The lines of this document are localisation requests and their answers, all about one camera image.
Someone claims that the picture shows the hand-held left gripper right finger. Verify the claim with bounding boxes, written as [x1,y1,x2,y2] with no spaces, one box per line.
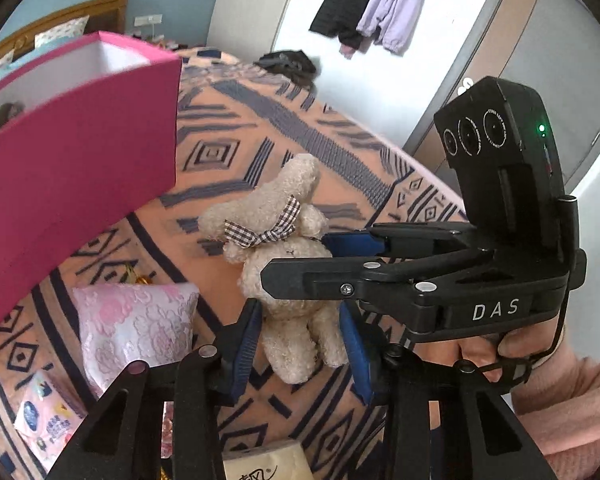
[338,302,557,480]

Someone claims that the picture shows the person's right hand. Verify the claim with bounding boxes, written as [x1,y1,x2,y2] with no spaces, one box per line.
[454,321,565,397]

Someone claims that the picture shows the cluttered nightstand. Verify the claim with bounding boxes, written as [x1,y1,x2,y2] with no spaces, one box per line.
[130,30,181,52]

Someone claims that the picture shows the beige teddy bear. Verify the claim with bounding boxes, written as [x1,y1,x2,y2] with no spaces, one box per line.
[198,154,351,385]

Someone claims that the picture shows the purple jacket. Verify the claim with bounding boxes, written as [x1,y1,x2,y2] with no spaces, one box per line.
[356,0,435,57]

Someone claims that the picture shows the cream tissue pack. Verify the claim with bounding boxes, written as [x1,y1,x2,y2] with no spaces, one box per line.
[221,439,315,480]

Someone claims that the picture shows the grey wooden door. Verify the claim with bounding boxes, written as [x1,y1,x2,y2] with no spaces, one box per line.
[402,0,600,191]

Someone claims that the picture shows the black jacket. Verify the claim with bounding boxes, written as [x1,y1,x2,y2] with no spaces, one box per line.
[309,0,388,58]

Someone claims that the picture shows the wooden headboard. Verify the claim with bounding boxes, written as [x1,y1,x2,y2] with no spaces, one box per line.
[0,0,131,68]

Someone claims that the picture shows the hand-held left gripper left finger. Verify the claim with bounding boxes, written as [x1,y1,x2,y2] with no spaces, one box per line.
[47,299,264,480]

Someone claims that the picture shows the pink brocade drawstring pouch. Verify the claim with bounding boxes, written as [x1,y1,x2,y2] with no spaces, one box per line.
[71,265,201,458]

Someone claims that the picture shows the floral tissue pack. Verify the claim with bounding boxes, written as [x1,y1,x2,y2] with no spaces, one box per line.
[14,370,88,476]

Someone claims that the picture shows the pink cardboard box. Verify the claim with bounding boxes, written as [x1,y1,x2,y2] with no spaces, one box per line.
[0,31,182,346]

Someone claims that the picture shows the pile of dark clothes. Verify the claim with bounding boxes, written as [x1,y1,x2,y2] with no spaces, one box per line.
[254,50,321,92]

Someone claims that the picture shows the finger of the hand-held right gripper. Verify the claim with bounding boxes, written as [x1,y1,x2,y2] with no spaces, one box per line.
[323,222,479,261]
[260,258,452,334]

